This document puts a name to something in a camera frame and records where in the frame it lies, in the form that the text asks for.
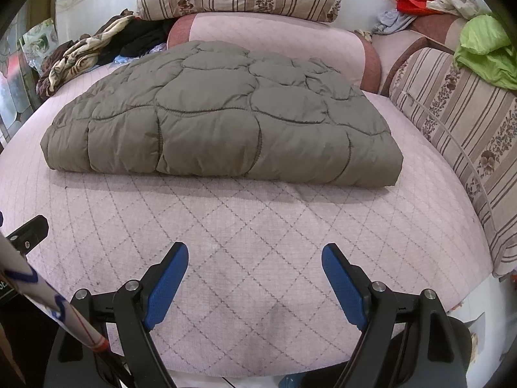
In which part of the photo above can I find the wooden door with leaded glass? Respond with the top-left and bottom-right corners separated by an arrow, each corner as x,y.
0,12 -> 41,146

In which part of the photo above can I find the green printed box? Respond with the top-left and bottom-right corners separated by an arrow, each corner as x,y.
22,18 -> 59,71

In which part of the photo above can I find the blue plastic bag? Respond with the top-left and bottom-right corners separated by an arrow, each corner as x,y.
113,42 -> 166,65

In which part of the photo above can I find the light blue cloth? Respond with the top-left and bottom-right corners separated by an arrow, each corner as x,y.
372,8 -> 413,35

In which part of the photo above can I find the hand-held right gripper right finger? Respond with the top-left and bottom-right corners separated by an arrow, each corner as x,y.
321,242 -> 469,388

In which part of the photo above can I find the pink maroon backrest cushion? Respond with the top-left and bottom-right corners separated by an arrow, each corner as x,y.
167,12 -> 382,95
369,12 -> 469,98

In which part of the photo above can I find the black cloth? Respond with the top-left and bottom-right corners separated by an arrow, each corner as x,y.
121,18 -> 174,57

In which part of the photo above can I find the white crumpled cloth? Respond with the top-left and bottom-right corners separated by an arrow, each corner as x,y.
428,0 -> 491,19

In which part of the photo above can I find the white rod with blue marks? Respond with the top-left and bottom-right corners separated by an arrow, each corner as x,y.
0,232 -> 110,352

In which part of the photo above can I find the brown patterned blanket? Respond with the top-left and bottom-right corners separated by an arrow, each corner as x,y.
36,15 -> 136,98

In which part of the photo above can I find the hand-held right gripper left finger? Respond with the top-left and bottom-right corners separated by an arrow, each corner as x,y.
58,242 -> 190,388

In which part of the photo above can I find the red cloth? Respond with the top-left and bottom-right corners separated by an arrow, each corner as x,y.
394,0 -> 431,15

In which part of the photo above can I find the green cloth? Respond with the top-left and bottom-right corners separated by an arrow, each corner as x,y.
454,14 -> 517,90

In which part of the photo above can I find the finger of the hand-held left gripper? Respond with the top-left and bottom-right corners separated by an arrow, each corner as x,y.
8,215 -> 50,253

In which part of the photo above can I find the olive quilted jacket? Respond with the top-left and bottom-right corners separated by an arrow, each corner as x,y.
40,40 -> 405,189

